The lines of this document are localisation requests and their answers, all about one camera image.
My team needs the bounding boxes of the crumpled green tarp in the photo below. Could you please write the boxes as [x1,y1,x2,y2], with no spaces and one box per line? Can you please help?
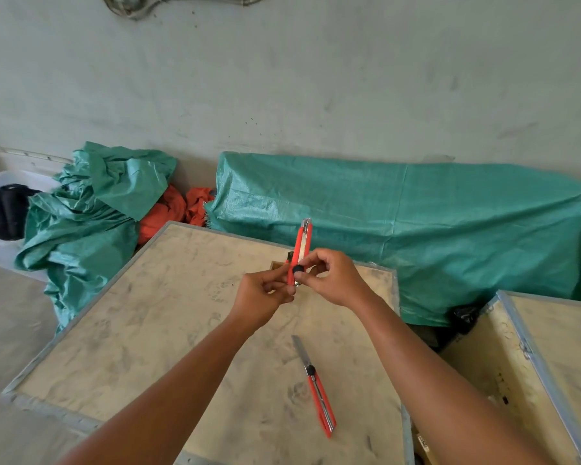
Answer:
[14,141,179,333]

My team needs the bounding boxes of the open wooden crate metal edges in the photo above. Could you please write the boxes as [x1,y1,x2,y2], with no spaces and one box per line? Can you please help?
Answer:
[415,290,581,465]

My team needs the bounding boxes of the red utility knife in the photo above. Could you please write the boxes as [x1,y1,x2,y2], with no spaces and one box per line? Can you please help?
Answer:
[291,334,338,439]
[287,218,314,287]

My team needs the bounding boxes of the person's right forearm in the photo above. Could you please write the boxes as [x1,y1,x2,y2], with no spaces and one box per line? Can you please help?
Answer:
[353,296,557,465]

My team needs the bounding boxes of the black cloth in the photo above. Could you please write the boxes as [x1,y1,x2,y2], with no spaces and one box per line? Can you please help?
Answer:
[0,184,43,241]

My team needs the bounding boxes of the white plastic bin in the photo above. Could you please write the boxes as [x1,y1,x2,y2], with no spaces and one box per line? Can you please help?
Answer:
[0,169,61,282]

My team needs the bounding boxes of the black plastic bag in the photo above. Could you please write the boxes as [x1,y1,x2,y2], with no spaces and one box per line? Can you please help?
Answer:
[446,305,482,336]

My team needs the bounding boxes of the person's left hand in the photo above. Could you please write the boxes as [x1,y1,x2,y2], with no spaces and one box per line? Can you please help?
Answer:
[229,271,297,334]

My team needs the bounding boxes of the person's left forearm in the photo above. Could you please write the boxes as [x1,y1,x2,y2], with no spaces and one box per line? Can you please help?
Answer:
[57,315,250,465]

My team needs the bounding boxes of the orange cloth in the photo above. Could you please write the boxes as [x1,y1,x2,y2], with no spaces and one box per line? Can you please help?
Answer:
[136,184,217,247]

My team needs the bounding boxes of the closed wooden crate metal edges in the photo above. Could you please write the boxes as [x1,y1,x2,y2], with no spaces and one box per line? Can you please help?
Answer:
[0,221,415,465]

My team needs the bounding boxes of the coiled grey rope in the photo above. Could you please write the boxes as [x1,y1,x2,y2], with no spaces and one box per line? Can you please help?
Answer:
[100,0,267,20]

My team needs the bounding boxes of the white wall pipe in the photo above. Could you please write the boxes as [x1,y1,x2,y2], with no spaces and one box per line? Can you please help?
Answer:
[0,147,74,165]

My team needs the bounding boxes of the person's right hand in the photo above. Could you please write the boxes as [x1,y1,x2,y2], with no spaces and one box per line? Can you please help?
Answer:
[295,248,379,311]

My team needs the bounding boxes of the large spread green tarp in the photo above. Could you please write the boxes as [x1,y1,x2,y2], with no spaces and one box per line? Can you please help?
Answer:
[205,151,581,328]

